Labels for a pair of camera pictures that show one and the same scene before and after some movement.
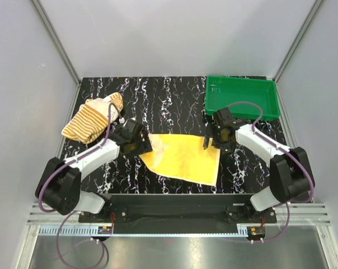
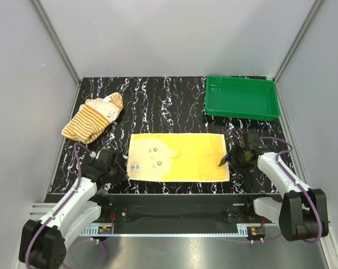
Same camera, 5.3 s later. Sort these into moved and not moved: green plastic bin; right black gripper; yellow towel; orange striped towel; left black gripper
Moved: left black gripper; yellow towel; right black gripper
Not moved: orange striped towel; green plastic bin
